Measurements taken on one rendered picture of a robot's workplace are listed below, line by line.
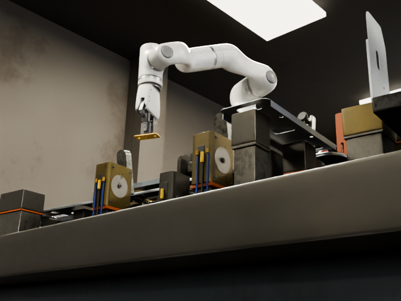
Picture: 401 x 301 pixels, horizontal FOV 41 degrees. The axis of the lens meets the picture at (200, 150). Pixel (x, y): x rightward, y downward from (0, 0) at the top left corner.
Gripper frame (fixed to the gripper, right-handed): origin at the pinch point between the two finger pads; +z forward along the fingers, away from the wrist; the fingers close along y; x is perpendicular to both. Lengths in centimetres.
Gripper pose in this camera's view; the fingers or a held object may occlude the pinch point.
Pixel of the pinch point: (147, 129)
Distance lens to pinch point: 181.2
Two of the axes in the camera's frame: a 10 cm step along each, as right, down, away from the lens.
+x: 9.4, -1.1, -3.3
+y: -3.5, -3.4, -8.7
